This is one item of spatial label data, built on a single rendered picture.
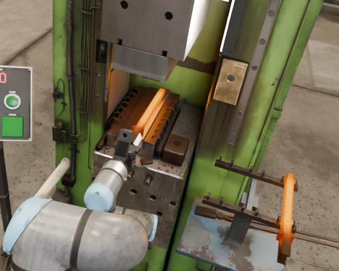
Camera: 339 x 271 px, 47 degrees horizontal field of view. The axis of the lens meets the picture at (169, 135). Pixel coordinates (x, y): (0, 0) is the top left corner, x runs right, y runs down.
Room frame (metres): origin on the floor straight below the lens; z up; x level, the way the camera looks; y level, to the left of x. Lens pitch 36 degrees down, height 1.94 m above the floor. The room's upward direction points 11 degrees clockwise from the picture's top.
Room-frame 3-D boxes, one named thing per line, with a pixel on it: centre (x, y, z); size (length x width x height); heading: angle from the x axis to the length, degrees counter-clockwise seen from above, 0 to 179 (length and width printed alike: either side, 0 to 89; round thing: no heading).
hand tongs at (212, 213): (1.11, -0.46, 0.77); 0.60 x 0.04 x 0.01; 86
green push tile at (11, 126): (1.14, 0.58, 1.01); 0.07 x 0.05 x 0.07; 106
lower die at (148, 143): (1.44, 0.12, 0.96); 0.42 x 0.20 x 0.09; 171
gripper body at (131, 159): (1.06, 0.15, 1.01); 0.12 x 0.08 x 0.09; 171
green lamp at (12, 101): (1.19, 0.60, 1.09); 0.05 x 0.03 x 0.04; 81
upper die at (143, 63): (1.44, 0.12, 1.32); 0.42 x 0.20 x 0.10; 171
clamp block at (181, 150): (1.27, -0.04, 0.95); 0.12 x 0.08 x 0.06; 171
